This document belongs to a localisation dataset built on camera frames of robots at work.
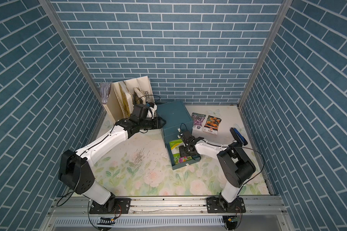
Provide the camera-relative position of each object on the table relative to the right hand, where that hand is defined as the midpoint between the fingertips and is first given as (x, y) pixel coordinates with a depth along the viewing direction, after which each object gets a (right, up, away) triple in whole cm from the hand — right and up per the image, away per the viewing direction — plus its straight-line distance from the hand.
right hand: (184, 152), depth 93 cm
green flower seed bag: (-6, +4, +2) cm, 8 cm away
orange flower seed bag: (+22, +17, +15) cm, 32 cm away
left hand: (-10, +20, -11) cm, 25 cm away
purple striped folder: (-50, +41, -4) cm, 64 cm away
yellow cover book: (-39, +35, -2) cm, 52 cm away
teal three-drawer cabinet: (-6, +21, -13) cm, 26 cm away
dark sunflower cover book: (-31, +37, +5) cm, 49 cm away
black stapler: (+37, +5, +3) cm, 37 cm away
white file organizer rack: (-31, +48, +12) cm, 59 cm away
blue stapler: (+38, +10, +6) cm, 39 cm away
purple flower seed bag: (+11, +22, +18) cm, 30 cm away
